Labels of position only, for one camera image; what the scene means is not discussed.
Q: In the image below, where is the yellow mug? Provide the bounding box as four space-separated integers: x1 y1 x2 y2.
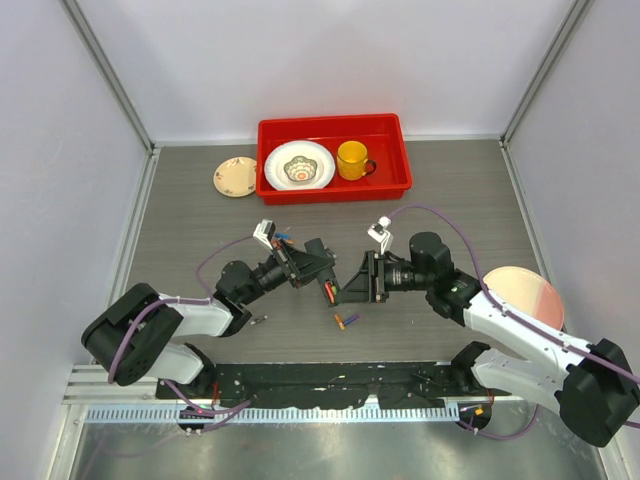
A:
336 140 377 181

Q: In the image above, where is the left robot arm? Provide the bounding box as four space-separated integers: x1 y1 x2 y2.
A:
81 238 335 399

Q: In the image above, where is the pink plate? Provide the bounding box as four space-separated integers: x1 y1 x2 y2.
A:
484 266 564 330

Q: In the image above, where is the perforated cable duct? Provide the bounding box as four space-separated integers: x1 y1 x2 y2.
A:
84 402 459 425

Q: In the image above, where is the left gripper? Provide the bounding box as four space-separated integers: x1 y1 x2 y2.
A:
240 239 334 306

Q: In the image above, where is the black silver battery near base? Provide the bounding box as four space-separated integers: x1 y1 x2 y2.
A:
250 315 268 325

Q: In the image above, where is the blue purple battery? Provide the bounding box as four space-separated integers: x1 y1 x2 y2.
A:
343 314 360 326

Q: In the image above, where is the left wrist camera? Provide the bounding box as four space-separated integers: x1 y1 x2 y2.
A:
252 219 276 251

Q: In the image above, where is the beige floral saucer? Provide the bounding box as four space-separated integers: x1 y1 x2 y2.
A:
212 157 257 198

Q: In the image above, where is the white plate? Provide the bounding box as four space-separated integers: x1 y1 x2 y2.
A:
263 140 336 191

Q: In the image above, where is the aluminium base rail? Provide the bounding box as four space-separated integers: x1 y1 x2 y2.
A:
63 365 157 405

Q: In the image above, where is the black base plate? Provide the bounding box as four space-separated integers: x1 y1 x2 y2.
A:
179 362 488 410

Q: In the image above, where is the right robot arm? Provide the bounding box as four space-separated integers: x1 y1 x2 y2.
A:
335 232 639 447

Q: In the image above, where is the red orange battery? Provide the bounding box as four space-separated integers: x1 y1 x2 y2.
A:
325 282 336 301

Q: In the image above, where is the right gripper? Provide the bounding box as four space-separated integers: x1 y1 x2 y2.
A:
335 249 433 303

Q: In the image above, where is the red plastic bin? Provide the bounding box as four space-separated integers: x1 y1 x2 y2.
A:
256 113 413 205

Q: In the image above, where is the small patterned bowl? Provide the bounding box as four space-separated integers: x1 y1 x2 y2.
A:
283 155 318 184

